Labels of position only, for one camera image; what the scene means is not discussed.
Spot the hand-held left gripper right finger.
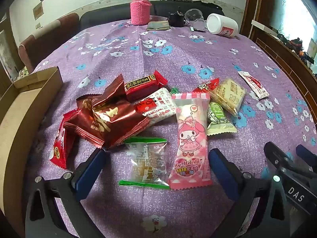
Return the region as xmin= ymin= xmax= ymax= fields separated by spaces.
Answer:
xmin=208 ymin=148 xmax=289 ymax=238

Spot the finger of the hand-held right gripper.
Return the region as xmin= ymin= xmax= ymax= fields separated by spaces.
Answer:
xmin=263 ymin=142 xmax=295 ymax=175
xmin=296 ymin=144 xmax=317 ymax=173

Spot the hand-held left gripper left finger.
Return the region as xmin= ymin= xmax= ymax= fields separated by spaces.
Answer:
xmin=25 ymin=149 xmax=109 ymax=238

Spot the red snack packet yellow emblem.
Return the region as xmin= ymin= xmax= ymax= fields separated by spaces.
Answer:
xmin=49 ymin=109 xmax=80 ymax=170

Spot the dark red foil snack packet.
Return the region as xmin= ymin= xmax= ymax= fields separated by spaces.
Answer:
xmin=92 ymin=74 xmax=151 ymax=150
xmin=64 ymin=93 xmax=107 ymax=148

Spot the pink cartoon snack packet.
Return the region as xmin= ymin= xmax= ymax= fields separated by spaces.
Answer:
xmin=167 ymin=92 xmax=214 ymax=191

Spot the green white snack packet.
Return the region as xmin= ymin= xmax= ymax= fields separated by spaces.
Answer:
xmin=207 ymin=101 xmax=238 ymax=136

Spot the clear green-edged snack packet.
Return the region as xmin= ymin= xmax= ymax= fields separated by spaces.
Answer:
xmin=118 ymin=137 xmax=171 ymax=190

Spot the cardboard box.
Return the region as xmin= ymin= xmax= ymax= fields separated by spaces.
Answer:
xmin=0 ymin=66 xmax=63 ymax=238

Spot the white red print snack packet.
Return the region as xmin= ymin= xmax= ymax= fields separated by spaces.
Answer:
xmin=134 ymin=87 xmax=178 ymax=126

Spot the red snack packet black label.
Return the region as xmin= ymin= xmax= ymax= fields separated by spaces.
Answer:
xmin=124 ymin=70 xmax=168 ymax=103

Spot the white red sachet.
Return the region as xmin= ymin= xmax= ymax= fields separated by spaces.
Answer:
xmin=238 ymin=71 xmax=270 ymax=100

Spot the yellow cracker packet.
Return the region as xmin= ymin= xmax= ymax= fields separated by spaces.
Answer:
xmin=210 ymin=78 xmax=247 ymax=117

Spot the small red candy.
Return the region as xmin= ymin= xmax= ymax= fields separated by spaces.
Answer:
xmin=193 ymin=78 xmax=220 ymax=94

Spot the wooden glass cabinet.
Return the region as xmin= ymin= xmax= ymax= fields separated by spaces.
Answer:
xmin=249 ymin=0 xmax=317 ymax=119

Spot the purple floral tablecloth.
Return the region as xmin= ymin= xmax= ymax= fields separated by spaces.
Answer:
xmin=25 ymin=18 xmax=317 ymax=238

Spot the white box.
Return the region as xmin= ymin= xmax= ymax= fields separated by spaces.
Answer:
xmin=251 ymin=20 xmax=275 ymax=34

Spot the red-brown chair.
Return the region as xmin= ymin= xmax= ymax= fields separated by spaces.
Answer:
xmin=18 ymin=13 xmax=80 ymax=74

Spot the white plastic jar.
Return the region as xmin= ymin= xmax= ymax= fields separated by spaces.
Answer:
xmin=206 ymin=13 xmax=239 ymax=38

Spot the black sofa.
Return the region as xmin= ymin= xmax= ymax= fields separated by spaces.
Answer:
xmin=79 ymin=0 xmax=226 ymax=30

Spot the small black pouch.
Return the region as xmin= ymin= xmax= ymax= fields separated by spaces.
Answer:
xmin=168 ymin=11 xmax=189 ymax=27

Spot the small green booklet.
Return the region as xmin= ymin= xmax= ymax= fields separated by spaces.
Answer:
xmin=147 ymin=20 xmax=171 ymax=31

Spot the pink knit-sleeved thermos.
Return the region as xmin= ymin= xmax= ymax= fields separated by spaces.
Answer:
xmin=130 ymin=0 xmax=152 ymax=26

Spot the black bag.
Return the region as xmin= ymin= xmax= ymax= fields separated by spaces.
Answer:
xmin=158 ymin=0 xmax=223 ymax=8

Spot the wall poster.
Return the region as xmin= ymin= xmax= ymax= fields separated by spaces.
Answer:
xmin=0 ymin=30 xmax=19 ymax=80

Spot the paper wall notice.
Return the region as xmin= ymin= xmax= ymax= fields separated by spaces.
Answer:
xmin=33 ymin=2 xmax=43 ymax=20

